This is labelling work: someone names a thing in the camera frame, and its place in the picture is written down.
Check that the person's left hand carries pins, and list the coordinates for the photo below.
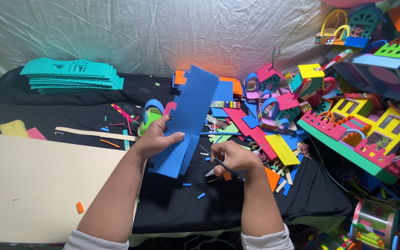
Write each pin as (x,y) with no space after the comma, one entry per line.
(153,139)

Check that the person's right hand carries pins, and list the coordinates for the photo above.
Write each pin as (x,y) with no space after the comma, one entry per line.
(240,158)

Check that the grey craft knife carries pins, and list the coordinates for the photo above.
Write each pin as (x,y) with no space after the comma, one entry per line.
(226,167)

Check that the large notched blue foam sheet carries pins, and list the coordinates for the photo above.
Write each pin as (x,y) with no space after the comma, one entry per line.
(193,111)

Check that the green and blue foam basket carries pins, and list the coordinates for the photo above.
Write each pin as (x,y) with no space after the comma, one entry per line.
(151,116)

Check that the green foam scrap piece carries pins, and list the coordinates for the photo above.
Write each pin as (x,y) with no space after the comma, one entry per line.
(226,133)

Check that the red textured foam sheet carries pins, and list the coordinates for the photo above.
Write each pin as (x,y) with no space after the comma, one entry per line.
(250,130)

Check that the orange foam triangle piece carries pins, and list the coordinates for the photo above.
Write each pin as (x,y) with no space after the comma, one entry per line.
(272,177)

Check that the small blue foam square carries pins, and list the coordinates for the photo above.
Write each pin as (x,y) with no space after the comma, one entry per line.
(250,121)

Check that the red patterned foam strip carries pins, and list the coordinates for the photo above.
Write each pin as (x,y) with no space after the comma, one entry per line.
(121,111)

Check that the yellow foam rectangle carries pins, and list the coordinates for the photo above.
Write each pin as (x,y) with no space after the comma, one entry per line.
(282,149)

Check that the thin orange foam strip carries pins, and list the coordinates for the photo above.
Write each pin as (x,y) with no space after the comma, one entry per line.
(109,143)

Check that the large purple blue foam basket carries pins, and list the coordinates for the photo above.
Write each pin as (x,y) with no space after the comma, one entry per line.
(272,116)

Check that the scattered small foam scraps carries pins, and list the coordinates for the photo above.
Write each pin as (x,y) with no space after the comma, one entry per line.
(200,196)

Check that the colourful patterned foam strip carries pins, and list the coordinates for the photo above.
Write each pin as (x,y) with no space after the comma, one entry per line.
(225,104)

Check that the long cream foam strip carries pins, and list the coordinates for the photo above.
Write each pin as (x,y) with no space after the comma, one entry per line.
(92,133)

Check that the black table cloth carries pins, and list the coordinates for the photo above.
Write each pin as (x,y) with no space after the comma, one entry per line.
(172,201)

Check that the notched orange foam piece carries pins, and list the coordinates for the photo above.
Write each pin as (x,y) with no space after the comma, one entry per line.
(180,77)

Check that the small purple blue foam basket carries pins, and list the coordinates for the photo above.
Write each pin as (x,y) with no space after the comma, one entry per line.
(253,89)

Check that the orange foam sheet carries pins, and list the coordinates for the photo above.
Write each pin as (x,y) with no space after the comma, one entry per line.
(234,86)

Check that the pink roof teal foam house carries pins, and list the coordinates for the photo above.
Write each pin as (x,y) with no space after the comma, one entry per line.
(269,78)

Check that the grey right sleeve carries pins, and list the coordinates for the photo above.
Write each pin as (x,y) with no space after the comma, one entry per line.
(267,241)

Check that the grey sleeve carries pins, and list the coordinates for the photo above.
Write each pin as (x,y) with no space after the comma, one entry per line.
(95,241)
(267,241)

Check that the tiny orange foam scrap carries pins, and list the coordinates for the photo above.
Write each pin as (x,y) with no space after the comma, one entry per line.
(79,207)

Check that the stack of teal foam sheets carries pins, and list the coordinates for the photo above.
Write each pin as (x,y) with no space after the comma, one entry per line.
(71,75)

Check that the yellow roof foam house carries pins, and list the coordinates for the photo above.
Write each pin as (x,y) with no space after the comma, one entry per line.
(307,80)

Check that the white crinkled backdrop sheet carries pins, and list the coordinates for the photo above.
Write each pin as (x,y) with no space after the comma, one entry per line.
(144,31)

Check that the pink foam scrap piece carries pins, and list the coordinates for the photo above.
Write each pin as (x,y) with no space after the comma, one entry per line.
(36,133)

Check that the grey left sleeve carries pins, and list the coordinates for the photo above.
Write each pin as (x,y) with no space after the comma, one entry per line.
(95,241)

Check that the large cream foam board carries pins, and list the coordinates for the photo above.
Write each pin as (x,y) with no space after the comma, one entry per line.
(43,187)

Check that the yellow foam house green base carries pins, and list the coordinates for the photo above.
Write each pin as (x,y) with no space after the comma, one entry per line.
(363,135)

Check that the red white striped foam cane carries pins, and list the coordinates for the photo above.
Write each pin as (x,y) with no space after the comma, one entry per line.
(335,59)

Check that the yellow foam scrap piece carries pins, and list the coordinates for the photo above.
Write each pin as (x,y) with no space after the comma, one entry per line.
(14,129)

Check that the colourful foam drum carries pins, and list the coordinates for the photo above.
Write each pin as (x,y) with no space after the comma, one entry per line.
(375,222)

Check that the heap of foam craft pieces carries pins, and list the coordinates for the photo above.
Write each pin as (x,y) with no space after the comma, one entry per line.
(387,194)

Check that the yellow arch foam basket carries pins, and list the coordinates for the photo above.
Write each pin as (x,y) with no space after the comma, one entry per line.
(332,29)

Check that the large blue foam house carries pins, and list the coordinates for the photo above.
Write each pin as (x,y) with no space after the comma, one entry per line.
(384,74)

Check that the teal foam house blue base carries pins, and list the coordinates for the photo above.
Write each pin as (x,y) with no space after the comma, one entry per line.
(361,26)

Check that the green foam fence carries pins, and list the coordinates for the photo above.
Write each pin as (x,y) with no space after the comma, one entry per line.
(396,50)

